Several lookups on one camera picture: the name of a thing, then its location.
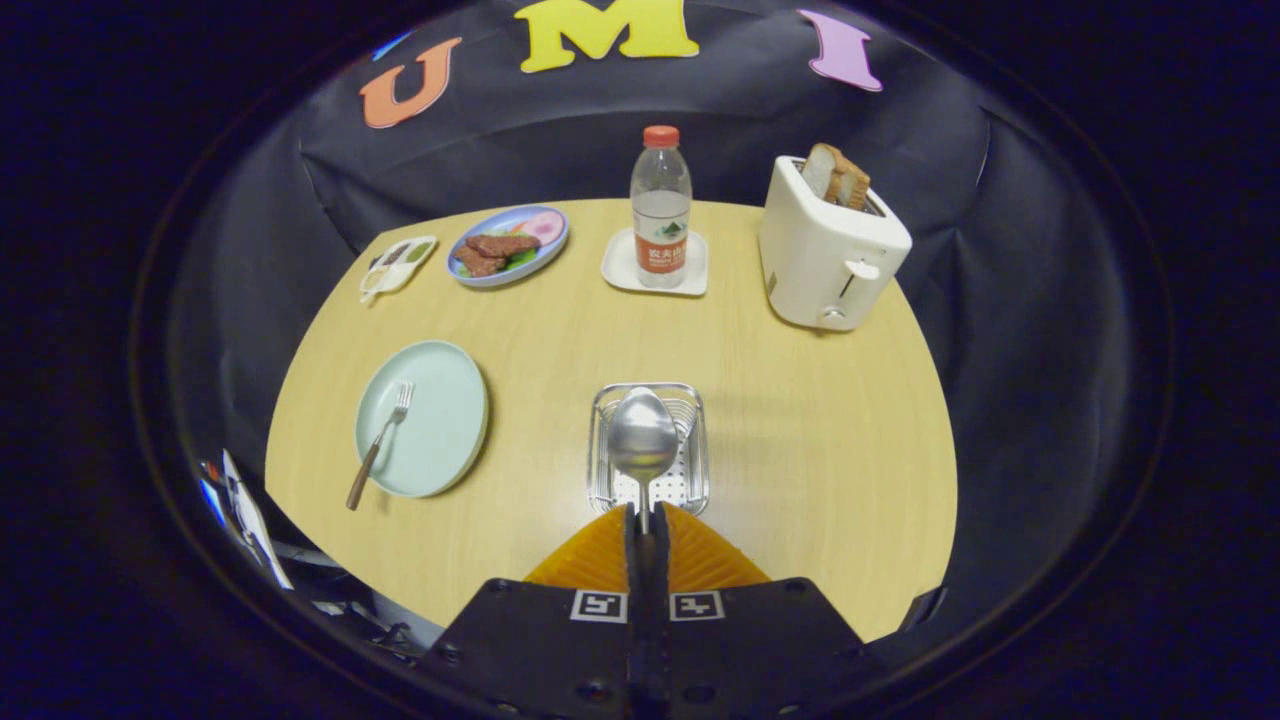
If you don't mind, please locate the metal spoon with wooden handle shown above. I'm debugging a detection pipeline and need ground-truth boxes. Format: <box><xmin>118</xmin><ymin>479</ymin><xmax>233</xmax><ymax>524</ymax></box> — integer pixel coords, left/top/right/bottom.
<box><xmin>607</xmin><ymin>386</ymin><xmax>681</xmax><ymax>536</ymax></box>

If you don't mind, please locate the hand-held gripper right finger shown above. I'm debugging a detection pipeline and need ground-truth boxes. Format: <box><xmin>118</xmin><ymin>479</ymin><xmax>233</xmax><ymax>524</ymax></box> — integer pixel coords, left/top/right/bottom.
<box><xmin>648</xmin><ymin>502</ymin><xmax>886</xmax><ymax>720</ymax></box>

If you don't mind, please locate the white flat board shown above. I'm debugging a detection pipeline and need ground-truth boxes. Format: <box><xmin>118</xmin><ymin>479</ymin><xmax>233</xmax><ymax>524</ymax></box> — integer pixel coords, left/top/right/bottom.
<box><xmin>220</xmin><ymin>450</ymin><xmax>296</xmax><ymax>591</ymax></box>

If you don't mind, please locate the blue plate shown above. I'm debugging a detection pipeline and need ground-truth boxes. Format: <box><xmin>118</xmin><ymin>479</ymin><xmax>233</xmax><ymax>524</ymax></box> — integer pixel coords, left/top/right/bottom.
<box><xmin>446</xmin><ymin>204</ymin><xmax>570</xmax><ymax>289</ymax></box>

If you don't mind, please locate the white square coaster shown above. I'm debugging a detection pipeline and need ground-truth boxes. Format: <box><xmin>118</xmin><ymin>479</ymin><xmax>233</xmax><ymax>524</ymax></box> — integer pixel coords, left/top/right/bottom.
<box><xmin>600</xmin><ymin>228</ymin><xmax>710</xmax><ymax>297</ymax></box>

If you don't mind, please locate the clear water bottle red cap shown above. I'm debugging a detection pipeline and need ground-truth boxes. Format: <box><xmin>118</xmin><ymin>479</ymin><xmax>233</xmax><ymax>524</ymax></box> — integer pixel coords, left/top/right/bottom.
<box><xmin>630</xmin><ymin>125</ymin><xmax>693</xmax><ymax>290</ymax></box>

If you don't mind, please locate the blue and red small item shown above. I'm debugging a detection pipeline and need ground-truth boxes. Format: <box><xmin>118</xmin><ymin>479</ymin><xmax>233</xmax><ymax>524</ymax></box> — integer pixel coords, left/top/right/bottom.
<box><xmin>198</xmin><ymin>460</ymin><xmax>233</xmax><ymax>531</ymax></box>

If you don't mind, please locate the metal wire basket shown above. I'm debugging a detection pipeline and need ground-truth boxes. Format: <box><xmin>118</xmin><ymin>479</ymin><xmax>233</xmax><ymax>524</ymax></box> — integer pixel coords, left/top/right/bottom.
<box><xmin>586</xmin><ymin>382</ymin><xmax>711</xmax><ymax>517</ymax></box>

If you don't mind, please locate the pale green plate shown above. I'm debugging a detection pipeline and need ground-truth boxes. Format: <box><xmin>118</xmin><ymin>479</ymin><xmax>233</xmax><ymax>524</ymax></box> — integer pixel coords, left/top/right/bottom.
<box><xmin>354</xmin><ymin>340</ymin><xmax>491</xmax><ymax>499</ymax></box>

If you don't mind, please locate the white toaster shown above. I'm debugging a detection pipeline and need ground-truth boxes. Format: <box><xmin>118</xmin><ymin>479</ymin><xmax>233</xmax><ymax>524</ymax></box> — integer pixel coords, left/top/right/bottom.
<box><xmin>758</xmin><ymin>155</ymin><xmax>913</xmax><ymax>333</ymax></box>

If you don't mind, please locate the white divided tray with grains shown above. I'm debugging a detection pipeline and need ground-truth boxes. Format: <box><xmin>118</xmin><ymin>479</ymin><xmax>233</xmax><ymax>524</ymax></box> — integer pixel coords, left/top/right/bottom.
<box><xmin>359</xmin><ymin>235</ymin><xmax>439</xmax><ymax>304</ymax></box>

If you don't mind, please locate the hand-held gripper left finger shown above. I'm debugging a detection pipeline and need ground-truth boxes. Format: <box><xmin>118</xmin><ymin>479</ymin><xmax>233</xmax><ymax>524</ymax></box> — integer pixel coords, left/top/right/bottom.
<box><xmin>415</xmin><ymin>502</ymin><xmax>651</xmax><ymax>720</ymax></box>

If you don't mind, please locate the metal fork with wooden handle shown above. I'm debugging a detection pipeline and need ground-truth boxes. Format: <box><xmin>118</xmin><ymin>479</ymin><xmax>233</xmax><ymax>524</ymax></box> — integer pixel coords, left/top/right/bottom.
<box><xmin>345</xmin><ymin>380</ymin><xmax>416</xmax><ymax>512</ymax></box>

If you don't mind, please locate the toast bread slice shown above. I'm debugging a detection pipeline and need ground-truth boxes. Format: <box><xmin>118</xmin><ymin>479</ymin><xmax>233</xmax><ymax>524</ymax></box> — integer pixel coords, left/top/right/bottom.
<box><xmin>826</xmin><ymin>155</ymin><xmax>872</xmax><ymax>211</ymax></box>
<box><xmin>800</xmin><ymin>142</ymin><xmax>843</xmax><ymax>201</ymax></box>

